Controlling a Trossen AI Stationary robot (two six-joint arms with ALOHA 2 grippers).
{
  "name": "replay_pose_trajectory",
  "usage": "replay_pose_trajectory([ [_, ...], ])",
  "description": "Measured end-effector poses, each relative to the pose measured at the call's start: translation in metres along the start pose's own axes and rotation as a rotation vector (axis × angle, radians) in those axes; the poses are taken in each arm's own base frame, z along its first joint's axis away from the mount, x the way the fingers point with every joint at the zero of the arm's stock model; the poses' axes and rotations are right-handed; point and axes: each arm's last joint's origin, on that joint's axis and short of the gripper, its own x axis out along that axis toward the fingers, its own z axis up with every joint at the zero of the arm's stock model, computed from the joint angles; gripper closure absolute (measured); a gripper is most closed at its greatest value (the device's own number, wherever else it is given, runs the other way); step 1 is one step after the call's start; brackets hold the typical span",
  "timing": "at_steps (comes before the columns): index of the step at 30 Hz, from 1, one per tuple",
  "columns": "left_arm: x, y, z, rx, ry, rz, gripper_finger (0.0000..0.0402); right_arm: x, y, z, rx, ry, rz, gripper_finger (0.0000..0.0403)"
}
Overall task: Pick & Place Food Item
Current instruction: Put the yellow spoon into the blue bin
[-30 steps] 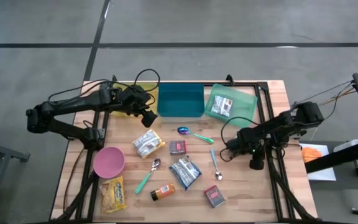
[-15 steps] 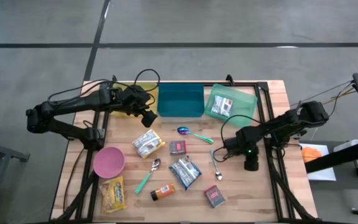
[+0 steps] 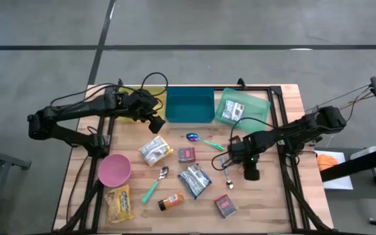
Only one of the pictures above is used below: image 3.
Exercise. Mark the orange spice bottle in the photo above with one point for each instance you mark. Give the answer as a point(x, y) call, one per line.
point(173, 199)

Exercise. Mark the blue plastic bin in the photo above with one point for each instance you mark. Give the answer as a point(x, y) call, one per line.
point(191, 106)

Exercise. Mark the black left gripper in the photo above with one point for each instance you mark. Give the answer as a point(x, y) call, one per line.
point(140, 104)

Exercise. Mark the white paper sheet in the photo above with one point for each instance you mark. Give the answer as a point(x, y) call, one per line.
point(338, 182)

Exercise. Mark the yellow Maruchan ramen packet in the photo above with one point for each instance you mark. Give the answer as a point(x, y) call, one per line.
point(119, 204)

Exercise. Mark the orange round object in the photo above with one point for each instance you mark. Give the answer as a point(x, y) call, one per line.
point(326, 162)

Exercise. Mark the red patterned card box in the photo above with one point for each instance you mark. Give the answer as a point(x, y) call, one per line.
point(225, 206)
point(186, 155)

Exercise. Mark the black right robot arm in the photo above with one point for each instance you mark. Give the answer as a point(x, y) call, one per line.
point(305, 127)

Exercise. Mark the green translucent plastic bin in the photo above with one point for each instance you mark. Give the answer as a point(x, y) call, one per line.
point(256, 109)

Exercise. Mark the white and brown ramen packet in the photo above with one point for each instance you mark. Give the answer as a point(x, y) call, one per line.
point(233, 110)

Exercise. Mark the pink plastic bowl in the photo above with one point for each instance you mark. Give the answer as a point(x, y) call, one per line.
point(114, 170)

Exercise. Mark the yellow translucent plastic bin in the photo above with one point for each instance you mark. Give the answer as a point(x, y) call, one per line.
point(122, 117)

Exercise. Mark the blue ramen packet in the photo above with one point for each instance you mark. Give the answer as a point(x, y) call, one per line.
point(194, 181)

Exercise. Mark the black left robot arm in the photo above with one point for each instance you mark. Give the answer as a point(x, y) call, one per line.
point(60, 114)

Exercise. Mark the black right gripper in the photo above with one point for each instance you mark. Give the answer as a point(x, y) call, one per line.
point(245, 150)

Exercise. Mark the white plastic container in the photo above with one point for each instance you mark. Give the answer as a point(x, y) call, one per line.
point(364, 151)

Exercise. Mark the ramen packet with yellow edge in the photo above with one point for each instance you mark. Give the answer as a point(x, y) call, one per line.
point(155, 150)

